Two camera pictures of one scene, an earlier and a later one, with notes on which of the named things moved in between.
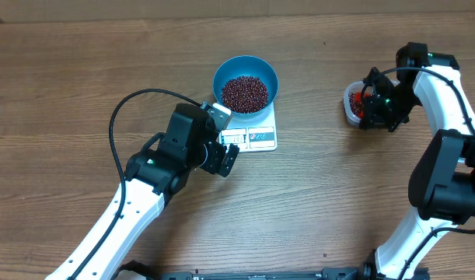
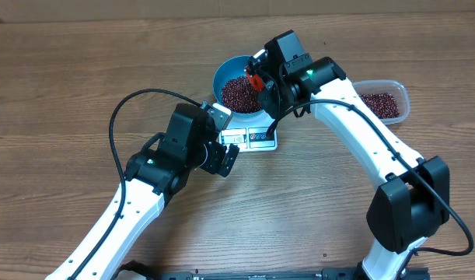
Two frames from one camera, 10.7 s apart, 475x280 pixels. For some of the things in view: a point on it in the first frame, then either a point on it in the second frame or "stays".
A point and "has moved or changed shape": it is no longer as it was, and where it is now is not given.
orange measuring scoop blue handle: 359,97 has moved or changed shape
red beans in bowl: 245,94 stays
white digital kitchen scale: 251,134 stays
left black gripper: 212,163 stays
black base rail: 328,274 stays
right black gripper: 372,120 to 271,103
